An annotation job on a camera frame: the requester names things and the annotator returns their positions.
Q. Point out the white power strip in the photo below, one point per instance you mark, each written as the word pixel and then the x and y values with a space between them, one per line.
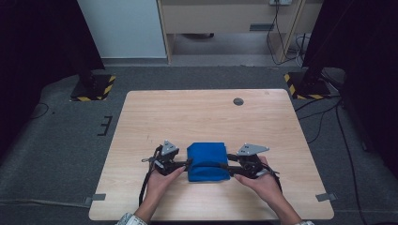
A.
pixel 280 2

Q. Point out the grey round table grommet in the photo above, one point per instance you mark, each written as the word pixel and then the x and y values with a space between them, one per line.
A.
pixel 238 101

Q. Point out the black stand post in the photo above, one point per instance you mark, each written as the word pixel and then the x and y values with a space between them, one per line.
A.
pixel 89 79
pixel 311 75

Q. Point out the blue cloth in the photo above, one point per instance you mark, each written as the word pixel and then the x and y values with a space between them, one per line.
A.
pixel 206 156

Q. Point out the grey tape piece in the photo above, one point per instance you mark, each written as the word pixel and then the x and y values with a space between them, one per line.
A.
pixel 97 197
pixel 325 197

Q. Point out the person's right hand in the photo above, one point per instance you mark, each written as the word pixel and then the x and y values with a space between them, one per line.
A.
pixel 266 187

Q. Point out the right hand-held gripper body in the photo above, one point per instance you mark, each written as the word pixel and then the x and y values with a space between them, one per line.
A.
pixel 250 149

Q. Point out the person's patterned left sleeve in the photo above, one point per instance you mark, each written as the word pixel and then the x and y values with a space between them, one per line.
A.
pixel 131 220

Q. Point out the person's left hand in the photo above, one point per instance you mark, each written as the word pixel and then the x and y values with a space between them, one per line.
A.
pixel 159 187

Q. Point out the black curtain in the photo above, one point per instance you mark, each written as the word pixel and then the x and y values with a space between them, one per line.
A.
pixel 34 62
pixel 372 62

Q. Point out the light wooden cabinet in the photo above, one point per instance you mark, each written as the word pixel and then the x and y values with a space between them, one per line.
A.
pixel 219 18

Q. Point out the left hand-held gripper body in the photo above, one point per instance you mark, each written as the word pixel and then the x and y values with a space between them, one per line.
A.
pixel 165 156

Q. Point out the yellow-black striped stand base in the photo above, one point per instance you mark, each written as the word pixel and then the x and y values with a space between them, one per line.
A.
pixel 308 90
pixel 103 90

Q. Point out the white panel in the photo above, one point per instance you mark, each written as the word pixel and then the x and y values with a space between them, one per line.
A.
pixel 122 28

